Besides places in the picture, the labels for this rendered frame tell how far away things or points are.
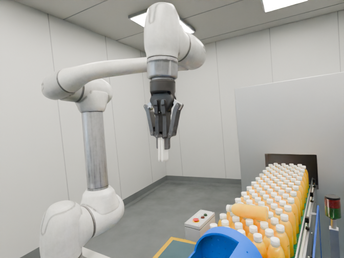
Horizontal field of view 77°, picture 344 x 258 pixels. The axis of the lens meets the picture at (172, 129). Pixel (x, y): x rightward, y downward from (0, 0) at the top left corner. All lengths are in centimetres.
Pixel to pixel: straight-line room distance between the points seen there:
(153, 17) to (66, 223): 81
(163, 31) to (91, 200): 80
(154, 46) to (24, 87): 297
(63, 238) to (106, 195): 24
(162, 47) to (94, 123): 59
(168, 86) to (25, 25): 328
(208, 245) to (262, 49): 463
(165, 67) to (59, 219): 71
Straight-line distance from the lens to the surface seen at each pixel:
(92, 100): 108
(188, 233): 139
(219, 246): 108
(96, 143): 109
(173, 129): 61
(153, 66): 62
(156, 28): 64
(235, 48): 540
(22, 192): 346
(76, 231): 104
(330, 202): 134
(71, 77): 92
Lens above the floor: 171
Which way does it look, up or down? 3 degrees down
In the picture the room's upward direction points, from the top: 5 degrees counter-clockwise
